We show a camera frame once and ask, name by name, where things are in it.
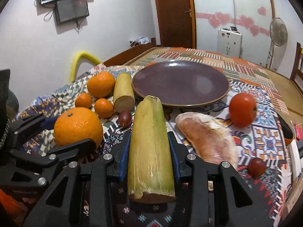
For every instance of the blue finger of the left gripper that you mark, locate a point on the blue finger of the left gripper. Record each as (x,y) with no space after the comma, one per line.
(64,153)
(26,128)

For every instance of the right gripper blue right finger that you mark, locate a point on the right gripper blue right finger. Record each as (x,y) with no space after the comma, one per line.
(218,196)

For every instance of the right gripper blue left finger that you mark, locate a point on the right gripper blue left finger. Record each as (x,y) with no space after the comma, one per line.
(63,202)

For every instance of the large orange front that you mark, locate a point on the large orange front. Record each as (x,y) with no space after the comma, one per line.
(77,124)

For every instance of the large orange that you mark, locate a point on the large orange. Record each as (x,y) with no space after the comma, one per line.
(77,124)
(101,85)

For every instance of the small mandarin front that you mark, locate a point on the small mandarin front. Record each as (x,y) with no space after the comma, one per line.
(104,108)

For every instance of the small mandarin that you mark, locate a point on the small mandarin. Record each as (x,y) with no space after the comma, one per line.
(83,100)
(104,108)

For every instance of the patterned patchwork tablecloth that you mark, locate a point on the patterned patchwork tablecloth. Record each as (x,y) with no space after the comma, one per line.
(262,139)

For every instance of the dark red grape right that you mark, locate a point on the dark red grape right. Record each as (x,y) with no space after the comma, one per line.
(256,167)

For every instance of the dark red grape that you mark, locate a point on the dark red grape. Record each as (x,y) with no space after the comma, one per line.
(125,118)
(256,167)

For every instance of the small mandarin rear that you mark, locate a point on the small mandarin rear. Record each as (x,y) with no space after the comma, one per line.
(83,100)

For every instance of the dark red grape centre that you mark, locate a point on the dark red grape centre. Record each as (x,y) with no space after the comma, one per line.
(125,118)

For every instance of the red tomato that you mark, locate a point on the red tomato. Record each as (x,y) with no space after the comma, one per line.
(242,110)

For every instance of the yellow foam tube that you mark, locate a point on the yellow foam tube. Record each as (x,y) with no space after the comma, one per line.
(80,58)

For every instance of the dark purple ceramic plate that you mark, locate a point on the dark purple ceramic plate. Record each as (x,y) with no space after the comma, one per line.
(181,83)

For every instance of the clothes pile on chair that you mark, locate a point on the clothes pile on chair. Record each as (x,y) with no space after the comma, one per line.
(139,41)

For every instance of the standing electric fan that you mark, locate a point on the standing electric fan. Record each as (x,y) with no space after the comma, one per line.
(279,39)

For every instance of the brown wooden door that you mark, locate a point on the brown wooden door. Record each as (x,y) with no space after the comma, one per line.
(177,23)

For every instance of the sliding wardrobe with hearts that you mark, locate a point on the sliding wardrobe with hearts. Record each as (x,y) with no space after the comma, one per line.
(252,19)

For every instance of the small black wall monitor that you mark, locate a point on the small black wall monitor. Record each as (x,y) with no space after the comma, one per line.
(70,11)

